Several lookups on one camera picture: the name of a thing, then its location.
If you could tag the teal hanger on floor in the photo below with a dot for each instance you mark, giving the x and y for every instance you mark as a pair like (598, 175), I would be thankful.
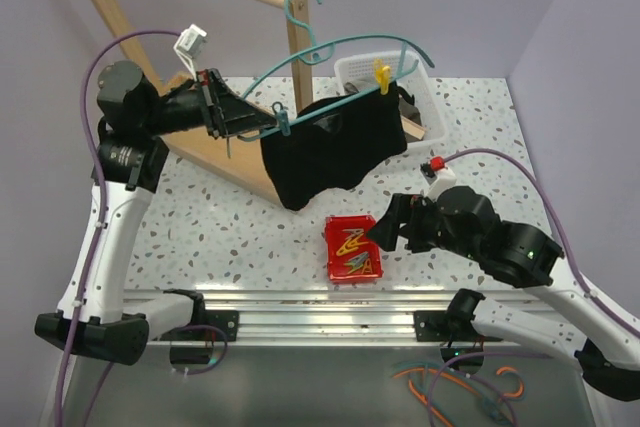
(480, 392)

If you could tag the black underwear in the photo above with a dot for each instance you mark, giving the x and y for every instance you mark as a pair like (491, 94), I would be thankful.
(336, 149)

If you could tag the white plastic basket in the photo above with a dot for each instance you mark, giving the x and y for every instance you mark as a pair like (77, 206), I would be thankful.
(359, 71)

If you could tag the teal clothespin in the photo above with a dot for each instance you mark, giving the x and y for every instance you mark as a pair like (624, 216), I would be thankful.
(281, 116)

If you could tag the yellow clothespin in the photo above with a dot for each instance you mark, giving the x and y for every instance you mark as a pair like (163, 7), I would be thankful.
(351, 245)
(382, 75)

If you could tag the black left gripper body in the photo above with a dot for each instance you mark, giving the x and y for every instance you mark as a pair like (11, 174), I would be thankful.
(195, 106)

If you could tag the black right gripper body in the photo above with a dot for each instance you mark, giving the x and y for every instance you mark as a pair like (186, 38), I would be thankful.
(426, 228)

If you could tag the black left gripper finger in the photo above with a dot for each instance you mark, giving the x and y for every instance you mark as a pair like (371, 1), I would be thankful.
(242, 133)
(243, 115)

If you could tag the orange hanger on floor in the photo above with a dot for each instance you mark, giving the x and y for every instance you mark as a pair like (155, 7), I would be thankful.
(450, 387)

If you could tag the yellow clothespin in tray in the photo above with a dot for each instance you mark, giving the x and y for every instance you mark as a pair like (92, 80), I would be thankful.
(351, 245)

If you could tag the grey clothespin in tray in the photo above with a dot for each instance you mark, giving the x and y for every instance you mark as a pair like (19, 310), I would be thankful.
(358, 261)

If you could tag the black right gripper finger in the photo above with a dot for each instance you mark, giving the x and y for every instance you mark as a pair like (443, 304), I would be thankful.
(383, 234)
(400, 209)

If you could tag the grey clothes in basket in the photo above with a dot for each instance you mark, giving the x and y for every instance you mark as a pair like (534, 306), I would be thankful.
(407, 102)

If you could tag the red plastic tray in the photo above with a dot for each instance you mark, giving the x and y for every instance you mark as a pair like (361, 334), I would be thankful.
(334, 238)

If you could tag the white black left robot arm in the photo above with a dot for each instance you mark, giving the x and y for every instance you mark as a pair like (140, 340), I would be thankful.
(91, 319)

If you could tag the wooden block in basket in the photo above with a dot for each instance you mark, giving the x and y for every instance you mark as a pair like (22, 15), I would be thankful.
(413, 132)

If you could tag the beige clothespin in tray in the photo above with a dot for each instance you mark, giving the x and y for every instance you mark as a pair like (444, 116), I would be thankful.
(353, 232)

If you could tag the orange clothespin in tray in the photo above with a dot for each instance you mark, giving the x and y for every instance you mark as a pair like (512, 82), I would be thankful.
(367, 268)

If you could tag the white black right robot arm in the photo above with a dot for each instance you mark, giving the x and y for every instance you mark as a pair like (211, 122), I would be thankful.
(595, 335)

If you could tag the aluminium mounting rail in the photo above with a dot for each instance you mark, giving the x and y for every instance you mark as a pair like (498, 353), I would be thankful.
(316, 317)

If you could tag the teal plastic clothes hanger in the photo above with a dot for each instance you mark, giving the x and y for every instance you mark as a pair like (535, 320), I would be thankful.
(318, 53)

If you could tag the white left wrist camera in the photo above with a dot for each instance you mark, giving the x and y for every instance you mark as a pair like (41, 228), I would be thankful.
(188, 47)

